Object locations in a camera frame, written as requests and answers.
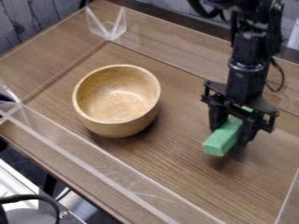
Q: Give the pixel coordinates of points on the brown wooden bowl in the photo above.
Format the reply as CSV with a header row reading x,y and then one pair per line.
x,y
117,100

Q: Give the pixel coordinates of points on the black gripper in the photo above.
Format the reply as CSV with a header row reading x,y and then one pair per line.
x,y
240,98

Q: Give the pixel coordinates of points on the green rectangular block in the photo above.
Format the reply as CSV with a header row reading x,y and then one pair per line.
x,y
224,138

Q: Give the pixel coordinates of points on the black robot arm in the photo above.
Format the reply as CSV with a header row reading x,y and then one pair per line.
x,y
256,25

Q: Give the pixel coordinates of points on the white post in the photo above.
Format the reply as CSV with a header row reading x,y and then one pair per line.
x,y
294,37

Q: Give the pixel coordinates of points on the black table leg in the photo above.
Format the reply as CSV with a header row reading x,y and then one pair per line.
x,y
50,184

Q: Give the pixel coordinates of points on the grey metal bracket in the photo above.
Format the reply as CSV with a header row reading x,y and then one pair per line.
x,y
49,215

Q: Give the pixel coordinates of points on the clear acrylic corner bracket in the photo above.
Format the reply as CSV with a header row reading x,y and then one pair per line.
x,y
107,30

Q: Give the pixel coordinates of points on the clear acrylic front barrier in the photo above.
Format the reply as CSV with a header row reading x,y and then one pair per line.
x,y
101,177

